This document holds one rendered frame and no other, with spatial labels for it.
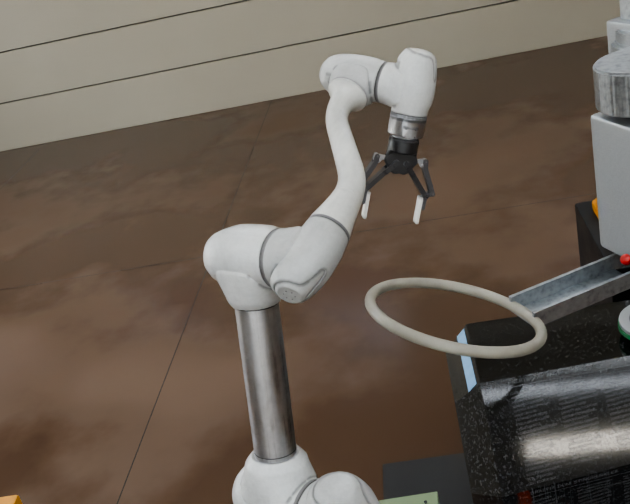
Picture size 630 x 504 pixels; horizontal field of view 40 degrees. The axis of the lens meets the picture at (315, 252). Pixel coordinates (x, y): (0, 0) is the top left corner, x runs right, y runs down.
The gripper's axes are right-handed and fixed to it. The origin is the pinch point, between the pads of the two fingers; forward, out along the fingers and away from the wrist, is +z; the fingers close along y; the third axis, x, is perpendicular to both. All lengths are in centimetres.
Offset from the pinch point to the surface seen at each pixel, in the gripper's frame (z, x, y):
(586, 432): 60, 4, 71
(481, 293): 25.3, 18.7, 36.1
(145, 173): 132, 546, -70
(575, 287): 20, 16, 63
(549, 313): 23, 2, 50
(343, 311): 119, 231, 48
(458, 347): 25.1, -21.8, 16.5
